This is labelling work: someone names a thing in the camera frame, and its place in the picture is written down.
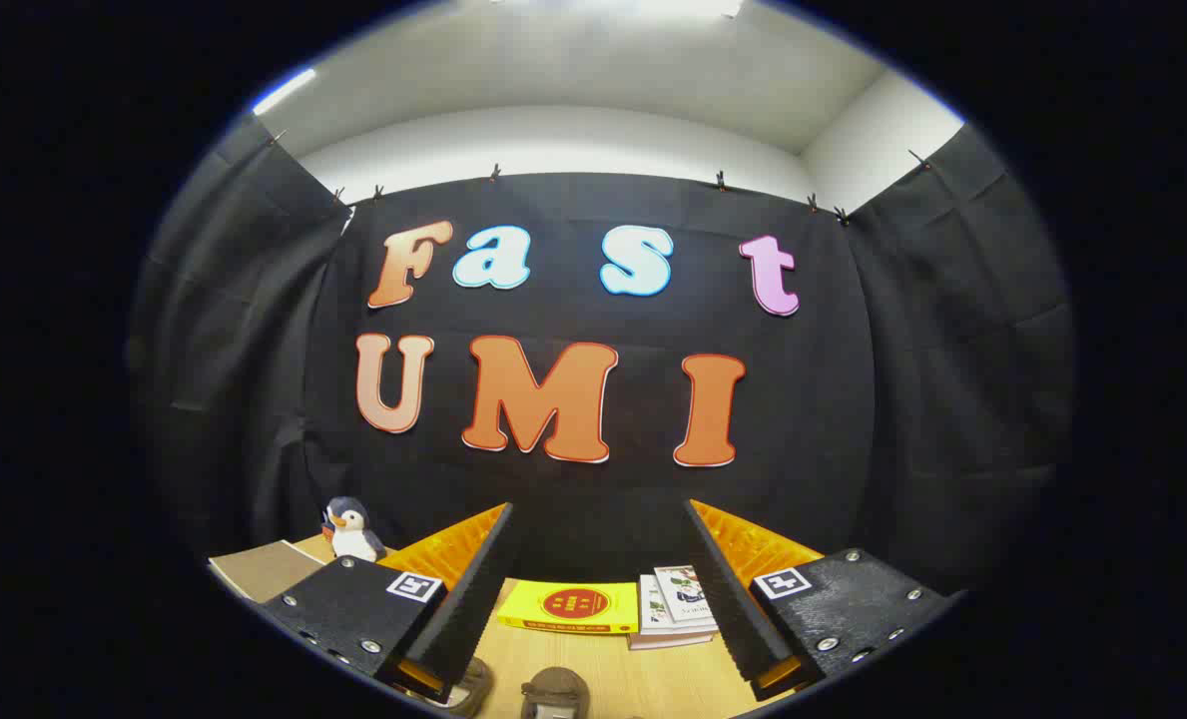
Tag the penguin plush toy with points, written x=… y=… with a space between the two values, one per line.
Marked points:
x=353 y=534

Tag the brown cover book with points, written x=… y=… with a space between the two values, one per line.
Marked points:
x=668 y=642

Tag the brown fabric storage box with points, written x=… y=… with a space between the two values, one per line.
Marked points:
x=264 y=569

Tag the brown fuzzy shoe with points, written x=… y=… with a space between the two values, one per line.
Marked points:
x=473 y=689
x=553 y=689

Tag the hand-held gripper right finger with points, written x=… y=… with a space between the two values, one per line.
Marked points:
x=728 y=599

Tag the yellow book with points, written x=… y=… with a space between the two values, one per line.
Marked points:
x=573 y=604

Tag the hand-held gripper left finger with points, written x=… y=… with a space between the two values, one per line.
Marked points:
x=473 y=609

